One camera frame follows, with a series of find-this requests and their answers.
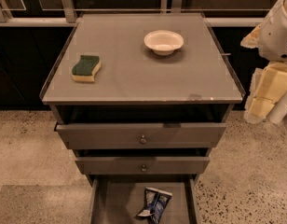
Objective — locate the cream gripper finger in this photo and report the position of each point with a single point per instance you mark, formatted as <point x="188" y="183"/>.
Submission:
<point x="267" y="87"/>
<point x="251" y="40"/>

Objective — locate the blue chip bag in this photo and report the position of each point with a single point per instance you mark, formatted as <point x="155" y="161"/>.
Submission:
<point x="155" y="202"/>

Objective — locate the grey drawer cabinet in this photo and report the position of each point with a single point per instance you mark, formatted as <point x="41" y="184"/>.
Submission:
<point x="195" y="84"/>

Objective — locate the grey middle drawer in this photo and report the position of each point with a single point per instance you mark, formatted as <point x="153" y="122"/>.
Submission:
<point x="142" y="165"/>

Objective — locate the grey drawer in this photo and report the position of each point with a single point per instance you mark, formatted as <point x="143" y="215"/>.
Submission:
<point x="142" y="165"/>
<point x="140" y="135"/>
<point x="120" y="200"/>

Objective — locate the grey top drawer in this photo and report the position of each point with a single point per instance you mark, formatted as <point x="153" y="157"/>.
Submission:
<point x="140" y="135"/>

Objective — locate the grey bottom drawer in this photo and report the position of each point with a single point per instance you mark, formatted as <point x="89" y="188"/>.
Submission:
<point x="120" y="200"/>

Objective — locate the green and yellow sponge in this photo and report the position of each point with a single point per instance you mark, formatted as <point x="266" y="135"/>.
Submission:
<point x="86" y="68"/>

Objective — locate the white pipe post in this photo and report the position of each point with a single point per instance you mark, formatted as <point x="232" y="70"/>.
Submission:
<point x="279" y="111"/>

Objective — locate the metal railing frame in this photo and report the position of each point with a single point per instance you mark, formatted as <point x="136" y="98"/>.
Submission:
<point x="69" y="11"/>

